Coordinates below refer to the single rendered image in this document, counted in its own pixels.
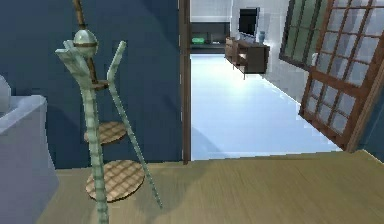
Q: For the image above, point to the green box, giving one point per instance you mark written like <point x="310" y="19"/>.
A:
<point x="198" y="40"/>

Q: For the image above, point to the dark kitchen counter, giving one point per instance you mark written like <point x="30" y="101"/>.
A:
<point x="210" y="35"/>

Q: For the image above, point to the dark brown tv cabinet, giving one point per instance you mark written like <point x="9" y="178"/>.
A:
<point x="248" y="55"/>

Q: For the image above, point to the green wicker plant stand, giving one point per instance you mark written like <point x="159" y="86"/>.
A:
<point x="94" y="133"/>

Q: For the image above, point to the pale blue vase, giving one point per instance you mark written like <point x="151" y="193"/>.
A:
<point x="262" y="36"/>

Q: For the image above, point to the black television set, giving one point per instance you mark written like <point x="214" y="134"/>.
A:
<point x="248" y="20"/>

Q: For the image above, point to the dark framed window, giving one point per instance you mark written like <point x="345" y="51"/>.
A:
<point x="300" y="30"/>

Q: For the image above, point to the brown glass pane door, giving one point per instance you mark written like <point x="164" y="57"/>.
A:
<point x="340" y="73"/>

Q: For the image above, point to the grey white bed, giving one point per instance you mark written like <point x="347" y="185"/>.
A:
<point x="20" y="160"/>

